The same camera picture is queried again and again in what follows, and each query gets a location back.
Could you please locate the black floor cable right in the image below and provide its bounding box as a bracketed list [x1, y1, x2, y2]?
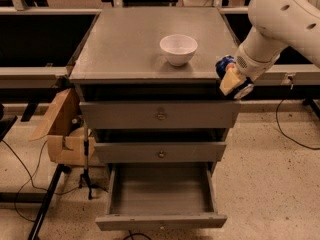
[274, 97, 320, 151]

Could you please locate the grey drawer cabinet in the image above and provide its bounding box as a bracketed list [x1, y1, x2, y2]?
[68, 6, 253, 172]

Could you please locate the grey top drawer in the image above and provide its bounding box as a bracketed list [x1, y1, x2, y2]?
[80, 101, 240, 129]

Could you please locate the blue pepsi can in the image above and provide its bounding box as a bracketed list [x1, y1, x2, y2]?
[215, 55, 254, 100]

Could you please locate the brown cardboard box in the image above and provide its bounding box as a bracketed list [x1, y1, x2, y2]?
[29, 89, 85, 166]

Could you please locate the white ceramic bowl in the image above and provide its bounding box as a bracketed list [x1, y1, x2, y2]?
[160, 34, 198, 66]

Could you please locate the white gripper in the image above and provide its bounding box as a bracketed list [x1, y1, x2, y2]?
[220, 44, 280, 96]

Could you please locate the black metal frame leg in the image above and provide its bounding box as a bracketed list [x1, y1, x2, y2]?
[28, 164, 64, 240]

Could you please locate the black tripod stand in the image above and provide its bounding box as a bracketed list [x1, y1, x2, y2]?
[79, 125, 92, 200]

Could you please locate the grey open bottom drawer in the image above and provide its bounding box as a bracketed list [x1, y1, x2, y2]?
[96, 163, 227, 231]

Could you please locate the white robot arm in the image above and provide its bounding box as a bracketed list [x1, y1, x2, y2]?
[216, 0, 320, 99]

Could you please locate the grey middle drawer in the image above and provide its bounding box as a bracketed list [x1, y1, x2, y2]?
[94, 142, 226, 163]

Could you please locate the black floor cable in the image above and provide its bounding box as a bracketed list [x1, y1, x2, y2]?
[274, 97, 320, 151]
[0, 139, 81, 224]

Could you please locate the black cable under drawer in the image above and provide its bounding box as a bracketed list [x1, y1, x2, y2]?
[122, 230, 152, 240]

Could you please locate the black floor cable left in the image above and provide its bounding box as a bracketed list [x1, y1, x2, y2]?
[0, 139, 81, 224]

